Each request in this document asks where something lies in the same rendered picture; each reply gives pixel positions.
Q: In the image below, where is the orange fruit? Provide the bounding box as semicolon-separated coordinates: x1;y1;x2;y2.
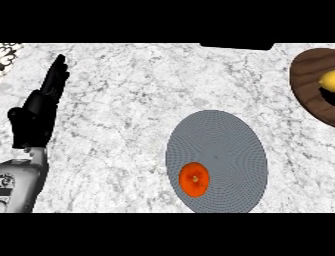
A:
177;162;211;198

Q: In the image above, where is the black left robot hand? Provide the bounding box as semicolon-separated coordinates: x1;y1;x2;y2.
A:
6;53;71;150

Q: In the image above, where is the grey round placemat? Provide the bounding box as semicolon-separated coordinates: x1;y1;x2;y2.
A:
164;109;270;214

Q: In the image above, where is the brown wooden bowl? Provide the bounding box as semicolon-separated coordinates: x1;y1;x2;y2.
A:
288;47;335;133

